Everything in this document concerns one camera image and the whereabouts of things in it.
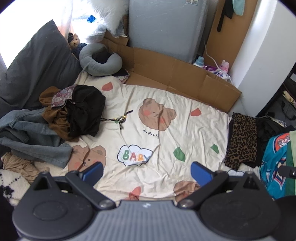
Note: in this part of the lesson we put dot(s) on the white knit cloth black pattern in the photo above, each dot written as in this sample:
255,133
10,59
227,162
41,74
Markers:
11,185

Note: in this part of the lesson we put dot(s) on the sheer peach curtain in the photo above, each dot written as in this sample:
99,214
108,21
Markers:
67,18

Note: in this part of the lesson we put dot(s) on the light green cloth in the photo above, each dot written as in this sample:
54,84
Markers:
291,148

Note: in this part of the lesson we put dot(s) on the pink patterned cloth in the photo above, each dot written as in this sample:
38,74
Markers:
122,78

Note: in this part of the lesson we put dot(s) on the black garment pile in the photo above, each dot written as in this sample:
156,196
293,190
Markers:
266,132

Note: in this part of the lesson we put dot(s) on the white fluffy pillow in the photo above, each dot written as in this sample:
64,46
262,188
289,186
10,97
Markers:
106,14

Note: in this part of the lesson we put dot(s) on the grey appliance cabinet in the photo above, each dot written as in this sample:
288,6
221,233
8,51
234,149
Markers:
166,27

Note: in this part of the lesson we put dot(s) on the leopard print garment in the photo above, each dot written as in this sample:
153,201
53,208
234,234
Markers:
242,141

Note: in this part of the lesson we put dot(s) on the beige garment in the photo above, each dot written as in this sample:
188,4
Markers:
16,164

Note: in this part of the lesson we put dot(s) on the small teddy bear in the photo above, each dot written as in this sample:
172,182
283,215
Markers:
74,41

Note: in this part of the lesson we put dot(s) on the teal printed garment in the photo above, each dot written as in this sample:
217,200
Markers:
275,166

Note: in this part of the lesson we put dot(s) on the brown crumpled garment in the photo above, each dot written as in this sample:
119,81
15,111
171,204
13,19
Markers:
56,120

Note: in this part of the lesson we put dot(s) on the black shorts with patterned trim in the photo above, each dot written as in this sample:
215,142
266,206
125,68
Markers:
85,111

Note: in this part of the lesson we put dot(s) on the teal hanging cloth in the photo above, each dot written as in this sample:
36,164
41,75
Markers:
239,7

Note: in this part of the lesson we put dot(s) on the black hanging garment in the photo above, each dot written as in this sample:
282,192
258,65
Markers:
227,11

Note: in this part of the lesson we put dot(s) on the cream bear print bed sheet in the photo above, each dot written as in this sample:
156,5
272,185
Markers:
185,139

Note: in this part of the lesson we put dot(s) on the dark grey pillow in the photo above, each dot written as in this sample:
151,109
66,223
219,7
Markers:
39,64

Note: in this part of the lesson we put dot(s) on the upright cardboard panel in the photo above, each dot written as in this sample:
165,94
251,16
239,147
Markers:
233,34

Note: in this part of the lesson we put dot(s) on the blue capped detergent bottle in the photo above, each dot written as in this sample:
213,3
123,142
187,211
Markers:
199,61

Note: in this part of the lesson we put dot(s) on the flattened cardboard box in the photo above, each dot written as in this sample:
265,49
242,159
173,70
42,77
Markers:
173,71

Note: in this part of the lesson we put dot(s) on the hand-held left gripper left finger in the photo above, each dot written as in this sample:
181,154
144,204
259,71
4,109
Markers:
93,172

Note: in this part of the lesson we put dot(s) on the grey-blue jacket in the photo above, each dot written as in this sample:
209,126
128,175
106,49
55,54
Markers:
30,136

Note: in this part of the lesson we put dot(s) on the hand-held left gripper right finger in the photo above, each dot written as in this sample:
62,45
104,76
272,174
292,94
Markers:
201,173

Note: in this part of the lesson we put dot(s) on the pink bottle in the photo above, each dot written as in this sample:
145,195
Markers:
224,66

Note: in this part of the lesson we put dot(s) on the grey neck pillow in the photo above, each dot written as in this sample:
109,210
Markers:
89,52

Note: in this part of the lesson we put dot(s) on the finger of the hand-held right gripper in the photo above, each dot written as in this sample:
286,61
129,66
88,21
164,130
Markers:
286,172

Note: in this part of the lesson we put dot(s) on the purple refill pouch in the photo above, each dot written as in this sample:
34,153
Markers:
211,68

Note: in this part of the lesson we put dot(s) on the black cloth inside neck pillow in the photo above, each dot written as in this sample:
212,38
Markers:
104,58

